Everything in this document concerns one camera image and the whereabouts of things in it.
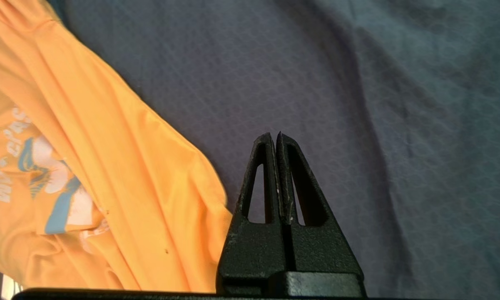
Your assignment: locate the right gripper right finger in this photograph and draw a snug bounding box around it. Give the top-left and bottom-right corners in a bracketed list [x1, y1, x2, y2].
[276, 132, 366, 294]

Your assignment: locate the yellow printed t-shirt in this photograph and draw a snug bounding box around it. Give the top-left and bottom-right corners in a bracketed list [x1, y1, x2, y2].
[0, 0, 234, 293]

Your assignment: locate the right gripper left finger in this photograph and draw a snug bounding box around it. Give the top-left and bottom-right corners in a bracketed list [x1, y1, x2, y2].
[216, 132, 290, 294]

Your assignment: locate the grey-blue bed sheet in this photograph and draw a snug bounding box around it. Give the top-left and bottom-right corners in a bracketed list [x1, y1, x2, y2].
[46, 0, 500, 300]

